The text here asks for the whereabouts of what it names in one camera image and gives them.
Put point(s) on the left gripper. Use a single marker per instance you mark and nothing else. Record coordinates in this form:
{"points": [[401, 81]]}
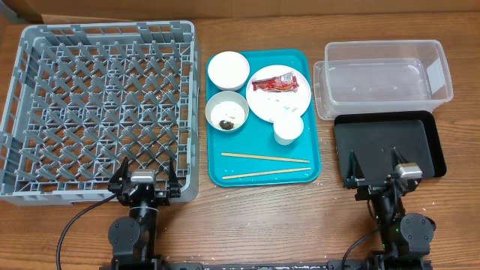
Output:
{"points": [[164, 197]]}

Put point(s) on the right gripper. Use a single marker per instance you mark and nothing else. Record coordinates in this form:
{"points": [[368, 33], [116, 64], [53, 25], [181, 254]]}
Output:
{"points": [[376, 184]]}

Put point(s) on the brown food lump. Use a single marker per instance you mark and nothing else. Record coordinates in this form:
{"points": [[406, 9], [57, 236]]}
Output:
{"points": [[226, 125]]}

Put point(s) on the white plastic cup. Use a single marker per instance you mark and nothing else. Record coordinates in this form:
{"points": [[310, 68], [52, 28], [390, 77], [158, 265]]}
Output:
{"points": [[287, 128]]}

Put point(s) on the grey bowl with rice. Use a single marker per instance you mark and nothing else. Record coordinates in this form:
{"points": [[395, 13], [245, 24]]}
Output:
{"points": [[225, 96]]}

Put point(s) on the red snack wrapper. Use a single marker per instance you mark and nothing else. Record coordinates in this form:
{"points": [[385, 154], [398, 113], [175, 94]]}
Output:
{"points": [[284, 83]]}

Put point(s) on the white rice pile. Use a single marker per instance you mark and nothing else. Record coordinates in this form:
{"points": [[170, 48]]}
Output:
{"points": [[227, 110]]}

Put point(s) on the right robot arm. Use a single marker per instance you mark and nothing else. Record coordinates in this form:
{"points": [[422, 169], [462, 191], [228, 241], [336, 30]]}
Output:
{"points": [[405, 237]]}

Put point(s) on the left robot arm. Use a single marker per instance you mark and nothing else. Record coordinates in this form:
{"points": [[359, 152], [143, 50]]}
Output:
{"points": [[133, 236]]}

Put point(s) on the black waste tray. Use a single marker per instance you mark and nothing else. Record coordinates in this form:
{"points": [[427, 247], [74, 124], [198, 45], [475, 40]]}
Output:
{"points": [[373, 137]]}

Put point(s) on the grey dishwasher rack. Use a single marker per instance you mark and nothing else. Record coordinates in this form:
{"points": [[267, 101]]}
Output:
{"points": [[85, 97]]}

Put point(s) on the lower wooden chopstick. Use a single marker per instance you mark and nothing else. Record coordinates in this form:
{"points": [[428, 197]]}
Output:
{"points": [[265, 173]]}

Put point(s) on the wooden chopstick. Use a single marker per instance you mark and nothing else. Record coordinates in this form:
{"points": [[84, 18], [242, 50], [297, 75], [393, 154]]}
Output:
{"points": [[265, 173], [263, 157]]}

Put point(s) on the upper wooden chopstick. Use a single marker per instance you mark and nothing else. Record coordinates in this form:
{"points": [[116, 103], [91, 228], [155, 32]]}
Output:
{"points": [[263, 157]]}

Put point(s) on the clear plastic bin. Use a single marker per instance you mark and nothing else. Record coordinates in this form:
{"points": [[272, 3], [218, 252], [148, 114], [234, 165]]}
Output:
{"points": [[381, 76]]}

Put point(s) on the teal serving tray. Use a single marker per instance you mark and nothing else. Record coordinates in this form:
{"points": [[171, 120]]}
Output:
{"points": [[256, 137]]}

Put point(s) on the pink round plate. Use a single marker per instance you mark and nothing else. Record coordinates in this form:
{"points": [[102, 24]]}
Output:
{"points": [[268, 105]]}

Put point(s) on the pink empty bowl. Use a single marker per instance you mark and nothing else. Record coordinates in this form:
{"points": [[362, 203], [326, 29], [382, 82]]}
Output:
{"points": [[228, 70]]}

